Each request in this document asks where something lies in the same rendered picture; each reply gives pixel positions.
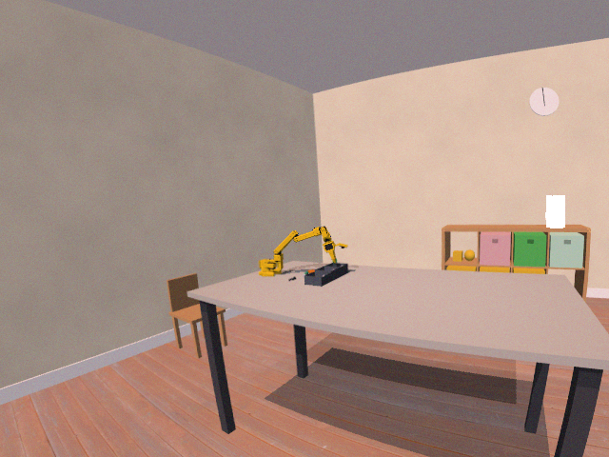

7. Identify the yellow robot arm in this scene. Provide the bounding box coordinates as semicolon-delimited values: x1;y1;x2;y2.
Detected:
259;226;331;277

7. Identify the dark grey bin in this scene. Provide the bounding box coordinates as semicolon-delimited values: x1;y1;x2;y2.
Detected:
304;263;348;287

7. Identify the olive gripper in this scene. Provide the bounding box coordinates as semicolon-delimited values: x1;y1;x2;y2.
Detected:
323;241;347;263

